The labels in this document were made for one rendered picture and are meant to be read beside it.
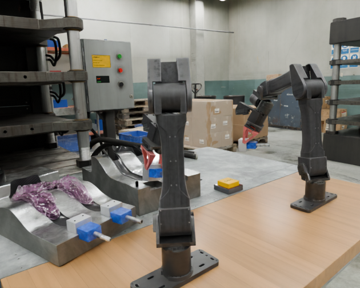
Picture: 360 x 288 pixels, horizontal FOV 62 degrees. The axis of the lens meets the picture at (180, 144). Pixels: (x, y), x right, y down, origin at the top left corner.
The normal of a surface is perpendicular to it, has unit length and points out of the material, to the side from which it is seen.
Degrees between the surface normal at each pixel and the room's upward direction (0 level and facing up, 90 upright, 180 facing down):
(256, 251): 0
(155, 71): 51
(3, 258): 0
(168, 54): 90
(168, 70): 76
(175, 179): 81
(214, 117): 83
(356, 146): 90
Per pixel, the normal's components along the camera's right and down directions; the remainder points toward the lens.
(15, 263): -0.04, -0.98
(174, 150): 0.05, 0.04
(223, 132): 0.60, -0.01
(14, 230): -0.58, 0.18
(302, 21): -0.83, 0.14
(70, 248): 0.82, 0.09
